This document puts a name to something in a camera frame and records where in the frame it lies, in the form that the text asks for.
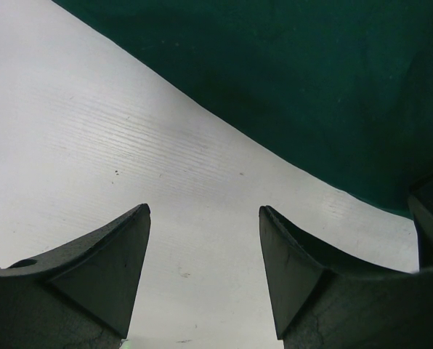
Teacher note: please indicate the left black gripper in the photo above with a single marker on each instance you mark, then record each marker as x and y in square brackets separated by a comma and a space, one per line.
[420, 202]

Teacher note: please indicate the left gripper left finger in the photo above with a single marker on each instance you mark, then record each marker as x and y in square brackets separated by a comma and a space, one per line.
[80, 294]

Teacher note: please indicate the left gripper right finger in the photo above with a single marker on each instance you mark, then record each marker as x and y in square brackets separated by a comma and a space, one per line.
[322, 297]

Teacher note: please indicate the dark green surgical cloth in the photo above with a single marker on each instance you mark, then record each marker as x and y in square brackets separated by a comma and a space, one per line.
[340, 89]

